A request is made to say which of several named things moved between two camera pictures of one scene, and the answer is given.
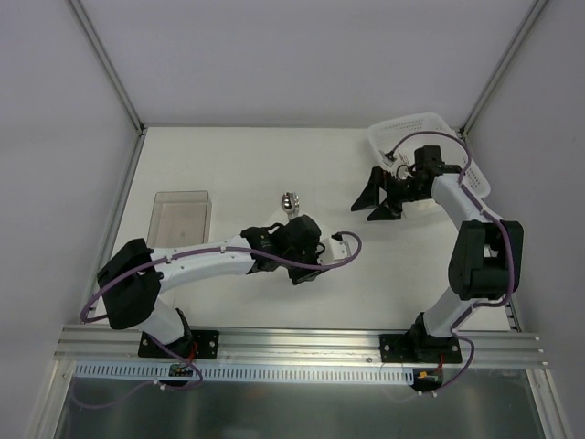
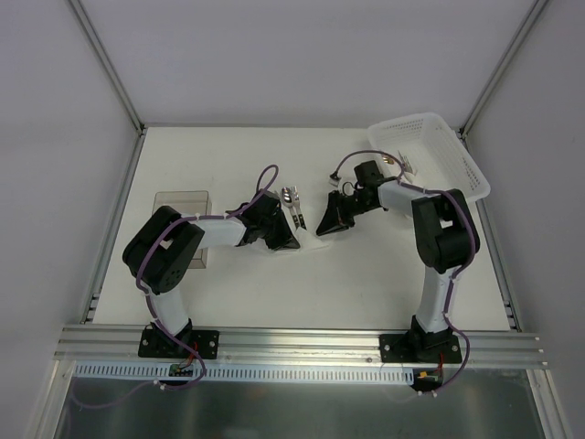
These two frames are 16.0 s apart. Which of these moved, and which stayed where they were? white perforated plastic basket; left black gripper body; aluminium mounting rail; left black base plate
Moved: left black gripper body
Stayed: aluminium mounting rail; white perforated plastic basket; left black base plate
